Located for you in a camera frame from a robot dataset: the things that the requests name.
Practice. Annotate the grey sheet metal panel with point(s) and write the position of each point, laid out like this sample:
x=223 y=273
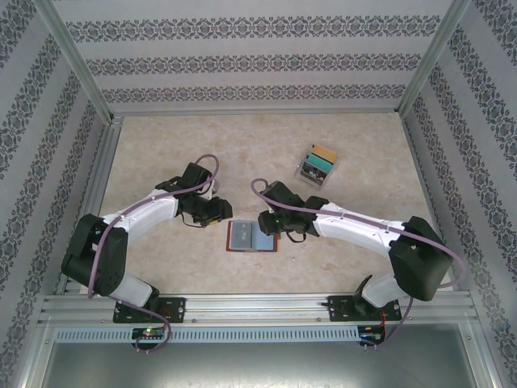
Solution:
x=258 y=363

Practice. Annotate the left aluminium corner post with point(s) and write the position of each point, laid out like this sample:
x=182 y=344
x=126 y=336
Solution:
x=81 y=64

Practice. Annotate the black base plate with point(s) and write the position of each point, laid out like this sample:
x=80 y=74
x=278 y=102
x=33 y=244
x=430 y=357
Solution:
x=177 y=309
x=339 y=309

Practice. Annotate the brown leather card holder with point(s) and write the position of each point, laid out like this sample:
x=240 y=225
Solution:
x=262 y=248

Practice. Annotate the right aluminium side rail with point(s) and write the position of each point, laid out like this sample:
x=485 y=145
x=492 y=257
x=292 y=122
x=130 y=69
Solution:
x=408 y=128

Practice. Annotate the right small circuit board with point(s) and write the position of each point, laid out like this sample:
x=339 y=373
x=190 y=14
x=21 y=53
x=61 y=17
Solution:
x=369 y=334

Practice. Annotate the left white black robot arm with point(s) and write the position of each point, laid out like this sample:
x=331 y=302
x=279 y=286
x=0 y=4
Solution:
x=141 y=212

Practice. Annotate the wide aluminium mounting rail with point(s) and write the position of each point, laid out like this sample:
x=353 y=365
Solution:
x=258 y=307

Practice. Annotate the aluminium back frame rail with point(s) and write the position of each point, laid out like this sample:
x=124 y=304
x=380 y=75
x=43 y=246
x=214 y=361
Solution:
x=258 y=112

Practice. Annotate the aluminium corner post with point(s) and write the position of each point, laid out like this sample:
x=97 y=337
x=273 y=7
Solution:
x=428 y=60
x=81 y=64

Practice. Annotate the black VIP card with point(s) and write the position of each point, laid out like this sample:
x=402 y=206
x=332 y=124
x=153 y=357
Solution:
x=312 y=173
x=242 y=234

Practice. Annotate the left aluminium side rail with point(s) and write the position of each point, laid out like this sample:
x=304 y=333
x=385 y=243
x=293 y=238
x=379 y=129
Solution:
x=108 y=145

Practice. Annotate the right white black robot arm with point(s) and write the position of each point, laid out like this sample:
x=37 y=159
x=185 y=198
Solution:
x=355 y=226

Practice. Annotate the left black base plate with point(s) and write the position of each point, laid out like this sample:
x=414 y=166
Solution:
x=177 y=309

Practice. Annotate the teal card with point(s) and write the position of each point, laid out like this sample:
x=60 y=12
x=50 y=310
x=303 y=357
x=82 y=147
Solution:
x=321 y=162

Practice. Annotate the right aluminium corner post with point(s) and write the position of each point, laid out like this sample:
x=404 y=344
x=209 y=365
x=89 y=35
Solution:
x=428 y=60

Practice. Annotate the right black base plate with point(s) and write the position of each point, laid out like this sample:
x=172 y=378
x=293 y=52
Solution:
x=339 y=309

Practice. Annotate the left small circuit board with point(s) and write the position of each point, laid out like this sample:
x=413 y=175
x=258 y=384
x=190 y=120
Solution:
x=147 y=332

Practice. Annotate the aluminium side rail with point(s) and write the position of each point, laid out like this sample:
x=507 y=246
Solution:
x=108 y=145
x=408 y=128

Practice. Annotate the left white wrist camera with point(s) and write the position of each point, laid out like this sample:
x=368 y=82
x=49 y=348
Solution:
x=215 y=188

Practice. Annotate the clear acrylic card box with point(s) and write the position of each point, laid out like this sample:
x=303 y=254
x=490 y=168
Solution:
x=307 y=180

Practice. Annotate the orange card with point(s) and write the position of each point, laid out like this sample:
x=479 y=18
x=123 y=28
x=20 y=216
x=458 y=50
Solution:
x=325 y=151

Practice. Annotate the small circuit board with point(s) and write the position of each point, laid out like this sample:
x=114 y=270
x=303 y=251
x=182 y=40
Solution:
x=369 y=334
x=147 y=332

